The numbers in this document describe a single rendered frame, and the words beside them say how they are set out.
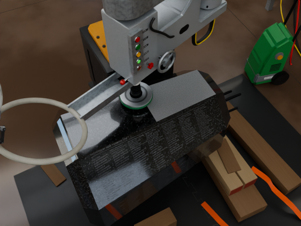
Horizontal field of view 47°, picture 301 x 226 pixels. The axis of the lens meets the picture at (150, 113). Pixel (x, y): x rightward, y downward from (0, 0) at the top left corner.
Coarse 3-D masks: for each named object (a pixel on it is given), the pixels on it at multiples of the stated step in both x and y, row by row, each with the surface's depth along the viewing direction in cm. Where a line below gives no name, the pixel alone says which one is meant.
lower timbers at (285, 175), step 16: (240, 128) 307; (240, 144) 308; (256, 144) 297; (256, 160) 295; (272, 160) 288; (272, 176) 284; (288, 176) 279; (224, 192) 273; (240, 192) 270; (256, 192) 270; (288, 192) 279; (240, 208) 263; (256, 208) 263
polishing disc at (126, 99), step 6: (144, 84) 232; (144, 90) 229; (150, 90) 229; (120, 96) 227; (126, 96) 227; (144, 96) 226; (150, 96) 226; (126, 102) 224; (132, 102) 224; (138, 102) 224; (144, 102) 224
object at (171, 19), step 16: (176, 0) 196; (192, 0) 193; (224, 0) 225; (160, 16) 194; (176, 16) 193; (192, 16) 203; (208, 16) 218; (160, 32) 183; (176, 32) 201; (192, 32) 214; (160, 48) 198
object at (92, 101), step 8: (104, 80) 204; (112, 80) 209; (96, 88) 201; (104, 88) 206; (112, 88) 206; (120, 88) 200; (128, 88) 205; (80, 96) 196; (88, 96) 200; (96, 96) 202; (104, 96) 202; (112, 96) 198; (72, 104) 194; (80, 104) 198; (88, 104) 198; (96, 104) 193; (104, 104) 197; (80, 112) 195; (88, 112) 190; (96, 112) 195
